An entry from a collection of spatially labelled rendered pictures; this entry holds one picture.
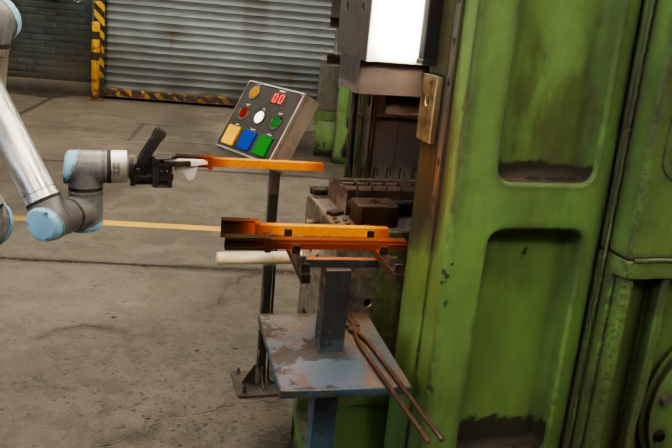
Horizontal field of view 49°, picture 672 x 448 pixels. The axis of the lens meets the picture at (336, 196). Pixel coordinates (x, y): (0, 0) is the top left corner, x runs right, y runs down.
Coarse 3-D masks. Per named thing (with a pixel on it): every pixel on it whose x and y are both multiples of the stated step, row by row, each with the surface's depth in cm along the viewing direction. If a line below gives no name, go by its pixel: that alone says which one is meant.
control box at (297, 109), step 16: (256, 96) 270; (272, 96) 264; (288, 96) 258; (304, 96) 253; (256, 112) 266; (272, 112) 260; (288, 112) 255; (304, 112) 255; (224, 128) 275; (256, 128) 262; (272, 128) 256; (288, 128) 252; (304, 128) 257; (224, 144) 271; (272, 144) 253; (288, 144) 254
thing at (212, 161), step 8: (208, 160) 206; (216, 160) 206; (224, 160) 207; (232, 160) 208; (240, 160) 208; (248, 160) 209; (256, 160) 210; (264, 160) 211; (272, 160) 213; (280, 160) 214; (288, 160) 215; (208, 168) 206; (264, 168) 211; (272, 168) 212; (280, 168) 212; (288, 168) 213; (296, 168) 213; (304, 168) 214; (312, 168) 215; (320, 168) 215
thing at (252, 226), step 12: (228, 228) 179; (240, 228) 180; (252, 228) 180; (264, 228) 180; (276, 228) 181; (300, 228) 182; (312, 228) 182; (324, 228) 183; (336, 228) 184; (348, 228) 184; (360, 228) 185; (372, 228) 186; (384, 228) 187
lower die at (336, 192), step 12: (336, 180) 224; (396, 180) 227; (408, 180) 228; (336, 192) 224; (348, 192) 213; (360, 192) 214; (384, 192) 216; (396, 192) 217; (408, 192) 218; (336, 204) 224
